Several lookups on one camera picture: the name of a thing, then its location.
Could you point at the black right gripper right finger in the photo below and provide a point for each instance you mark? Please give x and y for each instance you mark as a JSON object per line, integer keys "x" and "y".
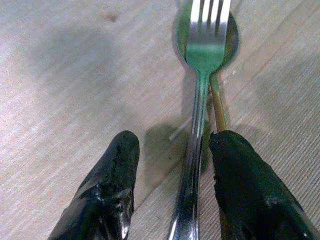
{"x": 250, "y": 190}

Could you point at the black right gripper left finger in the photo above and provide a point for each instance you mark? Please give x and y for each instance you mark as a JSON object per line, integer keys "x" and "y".
{"x": 107, "y": 190}

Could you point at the silver metal spoon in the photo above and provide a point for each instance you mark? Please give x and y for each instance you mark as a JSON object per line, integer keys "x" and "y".
{"x": 231, "y": 47}

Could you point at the silver metal fork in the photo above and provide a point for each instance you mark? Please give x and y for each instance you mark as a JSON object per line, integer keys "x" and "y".
{"x": 200, "y": 82}

